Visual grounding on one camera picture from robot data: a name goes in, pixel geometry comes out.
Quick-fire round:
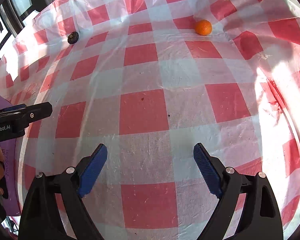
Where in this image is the purple cardboard box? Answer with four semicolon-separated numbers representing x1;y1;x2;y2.
0;96;21;216

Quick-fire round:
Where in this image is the dark passion fruit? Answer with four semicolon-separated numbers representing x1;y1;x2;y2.
67;31;79;44
0;177;8;199

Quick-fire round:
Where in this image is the red white checkered tablecloth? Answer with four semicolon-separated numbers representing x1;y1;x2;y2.
0;0;300;239

